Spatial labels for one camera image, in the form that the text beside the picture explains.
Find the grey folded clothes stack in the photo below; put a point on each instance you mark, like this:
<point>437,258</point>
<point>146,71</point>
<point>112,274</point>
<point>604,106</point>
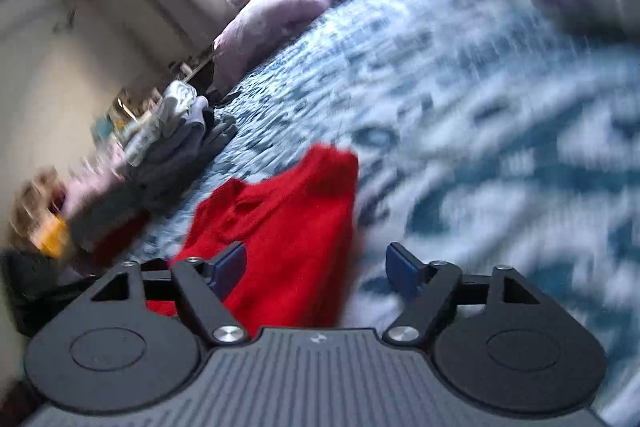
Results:
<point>146,169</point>

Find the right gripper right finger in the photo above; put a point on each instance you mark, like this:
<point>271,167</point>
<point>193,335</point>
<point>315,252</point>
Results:
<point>409,277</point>

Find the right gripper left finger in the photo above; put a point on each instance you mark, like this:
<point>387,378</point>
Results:
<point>220,274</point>

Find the blue white patterned quilt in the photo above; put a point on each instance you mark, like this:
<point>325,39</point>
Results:
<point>485,137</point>

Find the red knit sweater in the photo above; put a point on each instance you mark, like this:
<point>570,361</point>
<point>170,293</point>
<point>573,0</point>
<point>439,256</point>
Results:
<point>297,231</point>

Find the pink pillow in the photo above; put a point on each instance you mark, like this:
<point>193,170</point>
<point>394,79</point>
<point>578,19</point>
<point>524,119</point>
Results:
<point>258,29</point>

